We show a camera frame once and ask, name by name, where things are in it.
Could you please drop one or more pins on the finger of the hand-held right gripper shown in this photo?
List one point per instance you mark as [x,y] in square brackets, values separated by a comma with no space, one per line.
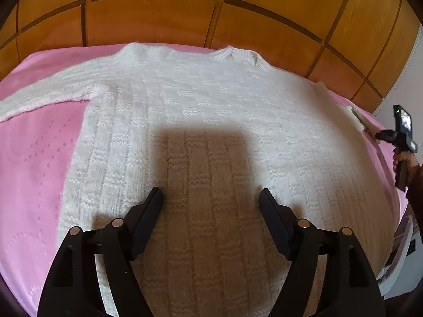
[383,135]

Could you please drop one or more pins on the person's right hand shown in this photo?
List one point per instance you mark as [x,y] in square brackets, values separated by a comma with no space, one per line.
[411,165]

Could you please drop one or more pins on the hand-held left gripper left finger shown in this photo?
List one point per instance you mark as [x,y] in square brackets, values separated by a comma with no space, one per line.
[149,211]

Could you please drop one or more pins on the wooden headboard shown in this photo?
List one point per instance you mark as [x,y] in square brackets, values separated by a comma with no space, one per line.
[211,10]

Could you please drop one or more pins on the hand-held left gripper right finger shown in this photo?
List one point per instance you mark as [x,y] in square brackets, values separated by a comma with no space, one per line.
[271,212]

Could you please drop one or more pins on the pink bed blanket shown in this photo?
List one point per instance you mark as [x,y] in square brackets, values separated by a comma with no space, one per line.
[36,171]

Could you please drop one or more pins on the white knit sweater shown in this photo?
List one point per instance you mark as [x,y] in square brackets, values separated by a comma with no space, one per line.
[205,112]

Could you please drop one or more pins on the person's right forearm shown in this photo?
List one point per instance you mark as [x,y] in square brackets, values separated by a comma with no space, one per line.
[417,198]

